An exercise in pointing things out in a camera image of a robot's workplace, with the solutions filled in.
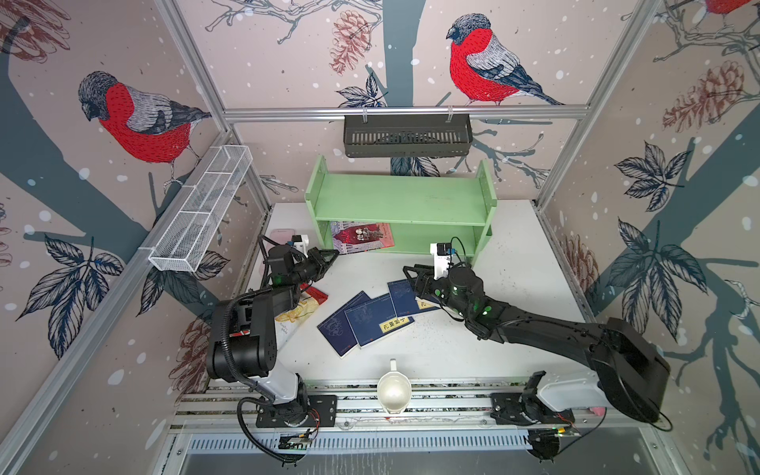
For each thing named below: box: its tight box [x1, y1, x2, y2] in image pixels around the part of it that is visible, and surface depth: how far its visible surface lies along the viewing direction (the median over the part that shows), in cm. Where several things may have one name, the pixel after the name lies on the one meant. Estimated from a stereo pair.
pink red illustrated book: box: [330, 220, 395, 256], surface depth 97 cm
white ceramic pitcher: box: [377, 358, 413, 415], surface depth 75 cm
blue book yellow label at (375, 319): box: [343, 292, 416, 349], surface depth 90 cm
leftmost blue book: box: [316, 289, 373, 359], surface depth 89 cm
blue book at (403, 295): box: [386, 278, 420, 318], surface depth 94 cm
